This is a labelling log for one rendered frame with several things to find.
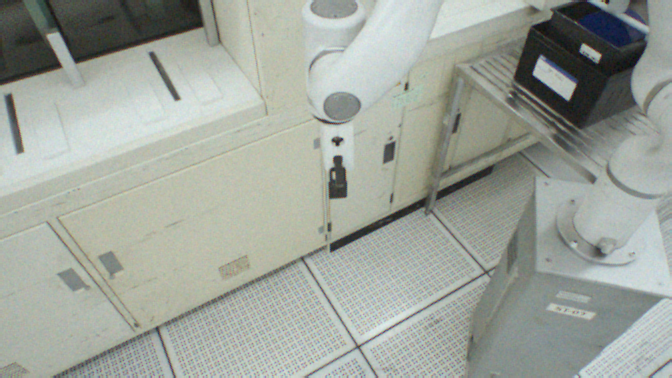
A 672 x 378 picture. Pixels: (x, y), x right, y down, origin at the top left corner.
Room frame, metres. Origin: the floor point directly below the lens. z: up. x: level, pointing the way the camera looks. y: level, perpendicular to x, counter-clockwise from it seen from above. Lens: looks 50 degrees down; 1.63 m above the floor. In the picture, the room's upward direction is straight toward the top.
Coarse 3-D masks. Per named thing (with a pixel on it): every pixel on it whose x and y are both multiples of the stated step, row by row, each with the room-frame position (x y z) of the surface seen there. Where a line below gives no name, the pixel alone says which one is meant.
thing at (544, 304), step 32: (544, 192) 0.74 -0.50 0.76; (576, 192) 0.74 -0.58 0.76; (544, 224) 0.64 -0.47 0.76; (512, 256) 0.69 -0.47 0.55; (544, 256) 0.55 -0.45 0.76; (576, 256) 0.55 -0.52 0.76; (640, 256) 0.55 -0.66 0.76; (512, 288) 0.59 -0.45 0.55; (544, 288) 0.52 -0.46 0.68; (576, 288) 0.50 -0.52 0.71; (608, 288) 0.49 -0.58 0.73; (640, 288) 0.47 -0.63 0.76; (480, 320) 0.68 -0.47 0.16; (512, 320) 0.52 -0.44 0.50; (544, 320) 0.51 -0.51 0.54; (576, 320) 0.49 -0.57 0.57; (608, 320) 0.48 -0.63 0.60; (480, 352) 0.56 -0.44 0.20; (512, 352) 0.51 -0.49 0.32; (544, 352) 0.49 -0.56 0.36; (576, 352) 0.48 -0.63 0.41
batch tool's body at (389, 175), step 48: (480, 0) 1.46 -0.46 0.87; (528, 0) 1.44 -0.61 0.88; (432, 48) 1.24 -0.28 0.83; (480, 48) 1.34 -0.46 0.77; (384, 96) 1.16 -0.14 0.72; (432, 96) 1.26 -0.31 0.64; (480, 96) 1.38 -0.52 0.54; (384, 144) 1.17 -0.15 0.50; (432, 144) 1.28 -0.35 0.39; (480, 144) 1.42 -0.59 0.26; (384, 192) 1.18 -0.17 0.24
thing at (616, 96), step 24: (528, 48) 1.18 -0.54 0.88; (552, 48) 1.11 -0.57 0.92; (528, 72) 1.15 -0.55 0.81; (552, 72) 1.09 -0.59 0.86; (576, 72) 1.03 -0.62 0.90; (624, 72) 0.99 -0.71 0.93; (552, 96) 1.06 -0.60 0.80; (576, 96) 1.00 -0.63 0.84; (600, 96) 0.96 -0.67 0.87; (624, 96) 1.02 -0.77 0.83; (576, 120) 0.98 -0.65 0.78; (600, 120) 0.99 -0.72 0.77
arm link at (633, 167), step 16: (656, 96) 0.63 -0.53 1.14; (656, 112) 0.61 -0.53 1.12; (656, 128) 0.60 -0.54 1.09; (624, 144) 0.65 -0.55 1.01; (640, 144) 0.63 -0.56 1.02; (656, 144) 0.62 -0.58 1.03; (624, 160) 0.61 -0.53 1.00; (640, 160) 0.58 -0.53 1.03; (656, 160) 0.55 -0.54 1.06; (624, 176) 0.59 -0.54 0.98; (640, 176) 0.58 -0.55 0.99; (656, 176) 0.56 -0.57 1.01; (640, 192) 0.57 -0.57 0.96; (656, 192) 0.56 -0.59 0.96
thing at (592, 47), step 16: (576, 0) 1.23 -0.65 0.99; (592, 0) 1.20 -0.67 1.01; (608, 0) 1.26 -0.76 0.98; (624, 0) 1.12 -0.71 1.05; (560, 16) 1.16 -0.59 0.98; (576, 16) 1.23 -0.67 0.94; (624, 16) 1.11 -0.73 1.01; (560, 32) 1.15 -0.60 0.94; (576, 32) 1.11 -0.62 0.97; (576, 48) 1.09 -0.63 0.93; (592, 48) 1.05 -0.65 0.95; (608, 48) 1.02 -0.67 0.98; (624, 48) 1.00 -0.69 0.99; (640, 48) 1.05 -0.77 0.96; (592, 64) 1.04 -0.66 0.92; (608, 64) 1.00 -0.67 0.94; (624, 64) 1.03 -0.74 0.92
